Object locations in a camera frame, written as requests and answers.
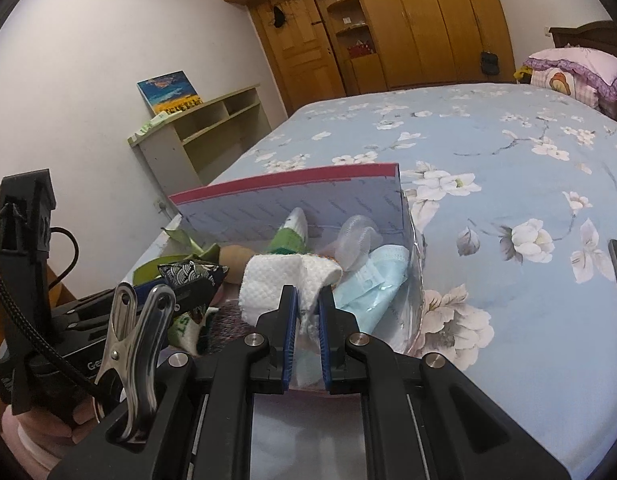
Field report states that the purple grey knitted sock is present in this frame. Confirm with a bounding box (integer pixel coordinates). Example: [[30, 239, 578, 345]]
[[201, 305, 259, 356]]

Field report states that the light blue plastic packet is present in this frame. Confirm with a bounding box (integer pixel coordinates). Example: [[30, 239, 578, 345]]
[[333, 246, 411, 311]]

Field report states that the dark blue wave-pattern pouch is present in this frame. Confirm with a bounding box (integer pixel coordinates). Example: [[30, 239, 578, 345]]
[[157, 259, 230, 291]]

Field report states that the blue floral bed sheet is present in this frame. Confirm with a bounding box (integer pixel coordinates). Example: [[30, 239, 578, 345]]
[[133, 82, 617, 480]]

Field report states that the green white packet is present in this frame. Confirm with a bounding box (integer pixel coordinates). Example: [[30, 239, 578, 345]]
[[131, 112, 174, 137]]

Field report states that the clear plastic bag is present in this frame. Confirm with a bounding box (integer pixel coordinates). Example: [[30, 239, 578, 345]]
[[333, 215, 384, 268]]

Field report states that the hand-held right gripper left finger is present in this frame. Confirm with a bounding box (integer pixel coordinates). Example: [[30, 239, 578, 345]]
[[47, 284, 300, 480]]

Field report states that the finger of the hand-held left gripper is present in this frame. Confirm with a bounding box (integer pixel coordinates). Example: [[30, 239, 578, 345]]
[[133, 276, 222, 312]]

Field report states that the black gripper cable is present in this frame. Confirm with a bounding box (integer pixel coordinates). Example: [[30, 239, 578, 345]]
[[0, 247, 122, 401]]

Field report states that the tan makeup sponge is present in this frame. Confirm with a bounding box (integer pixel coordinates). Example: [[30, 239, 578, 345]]
[[219, 244, 254, 281]]

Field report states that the blue yellow painting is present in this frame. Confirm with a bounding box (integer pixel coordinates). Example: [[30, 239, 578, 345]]
[[137, 71, 204, 116]]

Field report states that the pink ruffled pillow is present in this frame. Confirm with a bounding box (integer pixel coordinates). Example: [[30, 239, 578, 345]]
[[522, 46, 617, 111]]

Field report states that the metal spring clip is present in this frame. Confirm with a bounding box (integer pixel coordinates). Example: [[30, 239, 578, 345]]
[[95, 281, 176, 443]]

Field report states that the orange wooden nightstand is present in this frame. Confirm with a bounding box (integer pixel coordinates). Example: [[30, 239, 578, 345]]
[[43, 260, 69, 306]]

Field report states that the green white tube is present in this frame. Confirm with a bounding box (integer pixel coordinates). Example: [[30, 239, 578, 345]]
[[267, 208, 309, 256]]

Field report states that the person's left hand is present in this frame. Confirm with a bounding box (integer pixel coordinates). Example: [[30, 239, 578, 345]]
[[53, 400, 106, 443]]

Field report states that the person's left forearm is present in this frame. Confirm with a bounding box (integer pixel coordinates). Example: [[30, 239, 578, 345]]
[[2, 405, 64, 471]]

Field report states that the beige shelf desk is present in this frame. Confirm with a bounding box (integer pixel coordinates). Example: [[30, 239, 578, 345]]
[[127, 84, 272, 201]]

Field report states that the red cardboard box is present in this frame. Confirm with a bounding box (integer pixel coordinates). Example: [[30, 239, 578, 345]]
[[168, 162, 430, 396]]

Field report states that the green white rolled sock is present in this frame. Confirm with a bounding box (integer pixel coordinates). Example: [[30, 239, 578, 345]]
[[169, 307, 219, 356]]

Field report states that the thin black cable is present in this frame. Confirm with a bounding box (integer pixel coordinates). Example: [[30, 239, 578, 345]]
[[48, 226, 80, 291]]

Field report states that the white textured cloth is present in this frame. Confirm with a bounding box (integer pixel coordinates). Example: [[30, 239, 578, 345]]
[[238, 252, 344, 351]]

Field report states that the green cloth strip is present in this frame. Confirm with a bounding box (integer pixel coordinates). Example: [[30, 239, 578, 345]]
[[133, 227, 222, 283]]

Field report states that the wooden wardrobe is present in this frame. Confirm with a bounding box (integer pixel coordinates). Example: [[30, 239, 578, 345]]
[[216, 0, 516, 96]]

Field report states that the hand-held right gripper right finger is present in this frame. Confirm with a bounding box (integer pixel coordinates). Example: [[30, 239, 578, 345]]
[[317, 286, 571, 480]]

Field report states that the dark wooden headboard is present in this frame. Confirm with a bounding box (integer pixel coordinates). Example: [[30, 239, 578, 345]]
[[548, 20, 617, 51]]

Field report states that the wooden door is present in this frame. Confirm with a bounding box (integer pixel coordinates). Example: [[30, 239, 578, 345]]
[[248, 0, 346, 116]]

